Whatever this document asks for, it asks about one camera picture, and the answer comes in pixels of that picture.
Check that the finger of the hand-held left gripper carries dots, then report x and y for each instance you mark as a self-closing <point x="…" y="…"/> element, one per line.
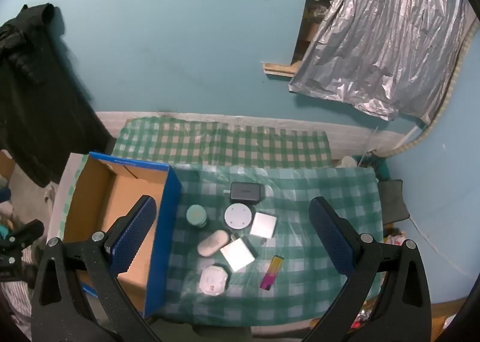
<point x="26" y="231"/>
<point x="15" y="265"/>

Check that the blue cardboard box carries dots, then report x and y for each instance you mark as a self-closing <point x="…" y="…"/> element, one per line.
<point x="112" y="184"/>

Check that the grey striped garment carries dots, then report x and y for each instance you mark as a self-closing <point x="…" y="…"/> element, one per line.
<point x="18" y="300"/>

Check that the pink and yellow lighter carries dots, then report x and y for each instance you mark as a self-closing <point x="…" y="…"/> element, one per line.
<point x="270" y="272"/>

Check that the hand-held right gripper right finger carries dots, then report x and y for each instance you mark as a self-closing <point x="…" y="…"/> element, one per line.
<point x="330" y="237"/>

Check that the round white disc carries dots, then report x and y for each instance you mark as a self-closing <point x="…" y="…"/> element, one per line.
<point x="237" y="216"/>

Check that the dark grey wall charger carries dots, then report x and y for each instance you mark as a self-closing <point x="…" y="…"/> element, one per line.
<point x="245" y="192"/>

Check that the white square pad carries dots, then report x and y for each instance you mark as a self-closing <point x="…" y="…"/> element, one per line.
<point x="263" y="225"/>

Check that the teal round jar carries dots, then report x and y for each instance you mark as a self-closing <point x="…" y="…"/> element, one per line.
<point x="195" y="215"/>

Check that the white oval case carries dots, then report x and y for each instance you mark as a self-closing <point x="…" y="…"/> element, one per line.
<point x="212" y="243"/>

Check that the green and beige checkered cloth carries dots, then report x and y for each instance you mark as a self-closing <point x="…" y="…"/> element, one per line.
<point x="225" y="143"/>

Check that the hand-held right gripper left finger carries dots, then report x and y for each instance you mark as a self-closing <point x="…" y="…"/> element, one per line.
<point x="137" y="229"/>

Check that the beige braided trim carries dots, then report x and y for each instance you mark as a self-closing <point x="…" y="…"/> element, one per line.
<point x="454" y="75"/>

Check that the dark green cushion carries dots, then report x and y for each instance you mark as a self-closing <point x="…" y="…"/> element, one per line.
<point x="392" y="199"/>

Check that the white wall charger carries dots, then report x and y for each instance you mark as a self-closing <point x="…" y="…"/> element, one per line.
<point x="237" y="255"/>

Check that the black hanging garment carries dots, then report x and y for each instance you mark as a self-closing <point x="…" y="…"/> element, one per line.
<point x="37" y="101"/>

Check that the wooden window sill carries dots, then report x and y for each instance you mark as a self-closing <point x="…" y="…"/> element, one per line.
<point x="279" y="70"/>

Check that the green checked plastic sheet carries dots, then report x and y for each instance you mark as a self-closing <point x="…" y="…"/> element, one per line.
<point x="337" y="184"/>

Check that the silver foil sheet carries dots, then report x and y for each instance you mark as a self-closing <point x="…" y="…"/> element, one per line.
<point x="393" y="45"/>

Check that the white octagonal container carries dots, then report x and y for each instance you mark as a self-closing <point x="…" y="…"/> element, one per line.
<point x="213" y="280"/>

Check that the white cloth bundle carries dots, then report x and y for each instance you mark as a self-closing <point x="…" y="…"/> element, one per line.
<point x="347" y="162"/>

